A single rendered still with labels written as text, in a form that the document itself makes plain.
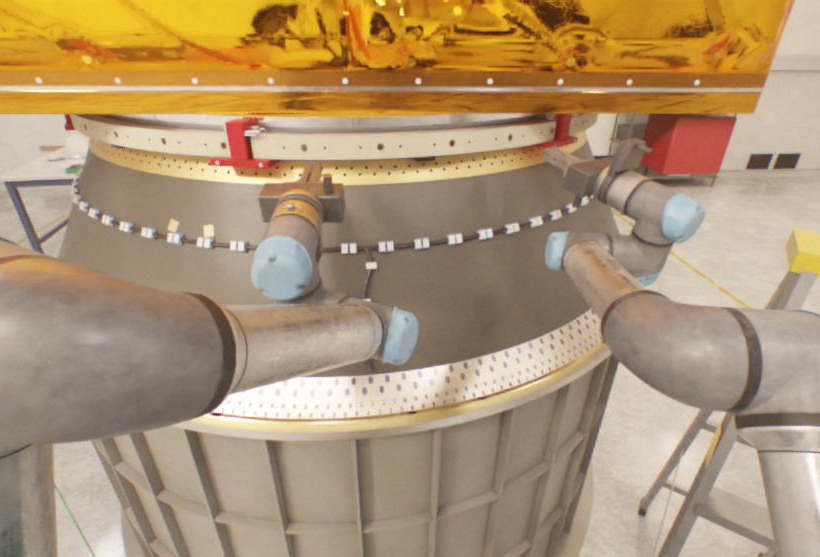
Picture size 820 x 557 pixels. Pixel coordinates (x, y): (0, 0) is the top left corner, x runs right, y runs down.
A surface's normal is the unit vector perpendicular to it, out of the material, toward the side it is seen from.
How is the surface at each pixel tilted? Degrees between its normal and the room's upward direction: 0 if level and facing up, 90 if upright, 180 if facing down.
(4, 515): 87
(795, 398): 52
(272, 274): 100
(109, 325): 45
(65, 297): 30
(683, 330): 39
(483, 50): 127
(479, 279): 62
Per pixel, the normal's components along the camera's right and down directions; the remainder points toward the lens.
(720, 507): 0.01, -0.88
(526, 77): 0.06, 0.48
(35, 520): 0.98, 0.16
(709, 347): -0.43, -0.33
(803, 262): -0.55, 0.39
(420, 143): 0.28, 0.46
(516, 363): 0.31, -0.35
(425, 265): 0.25, 0.00
